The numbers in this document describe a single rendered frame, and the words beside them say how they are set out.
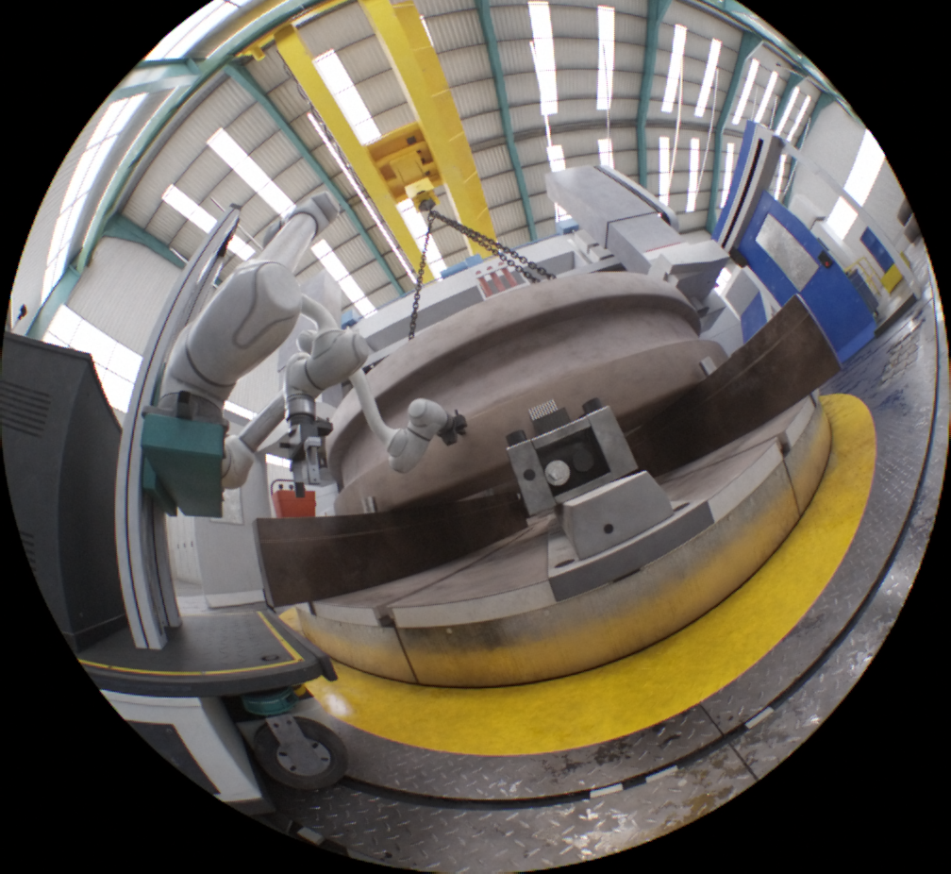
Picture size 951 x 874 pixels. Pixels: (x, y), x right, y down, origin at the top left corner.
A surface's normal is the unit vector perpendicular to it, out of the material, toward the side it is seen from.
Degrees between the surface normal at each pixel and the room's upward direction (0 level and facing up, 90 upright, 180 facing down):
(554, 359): 90
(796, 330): 90
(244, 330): 160
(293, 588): 90
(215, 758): 90
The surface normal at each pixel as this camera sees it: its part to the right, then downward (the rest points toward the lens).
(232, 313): 0.27, 0.30
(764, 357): -0.94, 0.22
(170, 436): 0.72, -0.49
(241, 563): 0.92, -0.38
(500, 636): -0.35, -0.30
